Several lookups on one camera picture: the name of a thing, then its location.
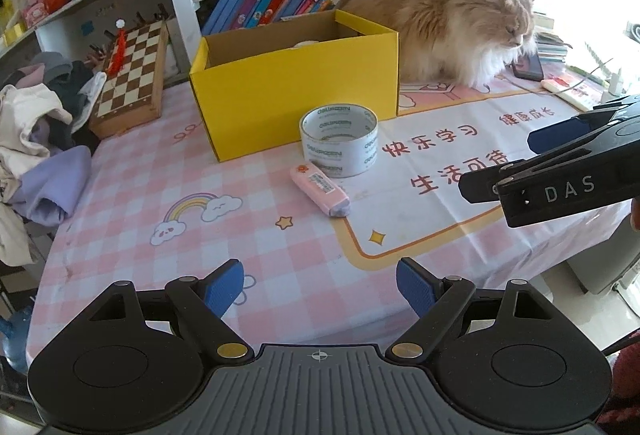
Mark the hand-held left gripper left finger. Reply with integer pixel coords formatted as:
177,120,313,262
80,258,255,367

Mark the clear packing tape roll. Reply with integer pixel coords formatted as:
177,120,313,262
299,104,379,178

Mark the small yellow box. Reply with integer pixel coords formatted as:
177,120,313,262
0,22,26,48

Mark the wooden chessboard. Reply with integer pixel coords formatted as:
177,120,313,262
89,19,170,140

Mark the person's pink fluffy clothing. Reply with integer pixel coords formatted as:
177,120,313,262
597,345,640,435

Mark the black smartphone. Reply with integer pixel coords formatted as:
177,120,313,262
511,52,545,82

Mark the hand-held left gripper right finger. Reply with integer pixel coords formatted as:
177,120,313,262
384,257,562,365

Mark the blue plastic object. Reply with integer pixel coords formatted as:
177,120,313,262
0,305,32,377

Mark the yellow cardboard box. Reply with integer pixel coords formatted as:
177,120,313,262
189,9,401,163

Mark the pink checked printed tablecloth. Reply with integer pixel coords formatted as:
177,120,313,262
25,65,636,366

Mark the stack of books and papers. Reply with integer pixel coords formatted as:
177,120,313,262
534,12,571,64

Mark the pink eraser pack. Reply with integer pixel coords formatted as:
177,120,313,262
290,163,351,218

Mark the white printed booklet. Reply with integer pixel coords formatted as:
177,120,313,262
541,77,608,112

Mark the orange and white cat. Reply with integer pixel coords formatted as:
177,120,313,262
340,0,538,88

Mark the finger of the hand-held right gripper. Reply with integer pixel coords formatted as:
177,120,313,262
527,94,640,156
458,155,548,206

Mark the pink gift box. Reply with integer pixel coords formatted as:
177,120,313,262
22,0,48,28

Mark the grey box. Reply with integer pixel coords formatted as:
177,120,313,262
545,210,640,297

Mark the pile of dark clothes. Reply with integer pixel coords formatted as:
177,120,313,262
30,50,108,150

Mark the purple sweatshirt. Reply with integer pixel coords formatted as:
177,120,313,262
10,145,93,226

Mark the red tassel ornament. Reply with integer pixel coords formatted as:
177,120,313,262
106,19,128,76

